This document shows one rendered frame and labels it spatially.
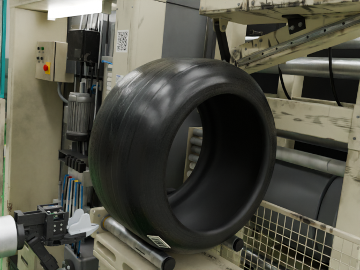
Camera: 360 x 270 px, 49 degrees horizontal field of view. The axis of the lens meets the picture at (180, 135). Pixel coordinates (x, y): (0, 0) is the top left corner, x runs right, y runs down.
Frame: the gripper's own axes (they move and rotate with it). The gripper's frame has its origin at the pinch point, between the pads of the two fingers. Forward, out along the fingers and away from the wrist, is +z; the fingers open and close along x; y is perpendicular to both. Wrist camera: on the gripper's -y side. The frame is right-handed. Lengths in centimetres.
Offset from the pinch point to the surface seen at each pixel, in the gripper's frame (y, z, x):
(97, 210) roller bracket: -5.4, 14.0, 24.4
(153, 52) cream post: 48, 32, 27
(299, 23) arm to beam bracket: 62, 62, -9
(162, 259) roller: -8.3, 16.8, -8.9
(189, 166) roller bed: 3, 65, 39
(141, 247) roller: -8.8, 16.4, 0.9
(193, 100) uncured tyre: 35.7, 19.2, -11.8
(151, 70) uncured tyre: 42.1, 16.0, 3.3
